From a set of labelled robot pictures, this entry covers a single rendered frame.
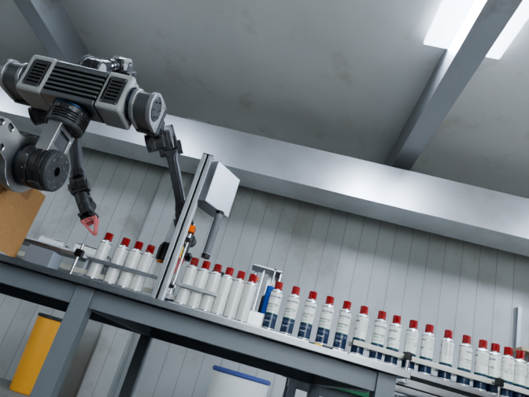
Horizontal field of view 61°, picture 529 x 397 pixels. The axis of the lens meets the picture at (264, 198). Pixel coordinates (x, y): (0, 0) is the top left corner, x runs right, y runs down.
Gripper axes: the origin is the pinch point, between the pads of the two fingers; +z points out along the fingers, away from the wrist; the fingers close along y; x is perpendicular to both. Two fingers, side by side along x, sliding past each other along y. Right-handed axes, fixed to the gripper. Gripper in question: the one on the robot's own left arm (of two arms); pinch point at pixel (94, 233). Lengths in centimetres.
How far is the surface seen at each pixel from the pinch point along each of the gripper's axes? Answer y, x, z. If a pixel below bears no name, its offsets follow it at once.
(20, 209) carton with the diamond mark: -29.0, 16.9, -7.4
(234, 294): -1, -44, 49
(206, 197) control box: -17, -49, 11
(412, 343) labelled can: 0, -102, 98
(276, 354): -40, -46, 78
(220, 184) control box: -13, -57, 6
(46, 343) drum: 279, 122, -29
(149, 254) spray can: -1.0, -18.1, 18.7
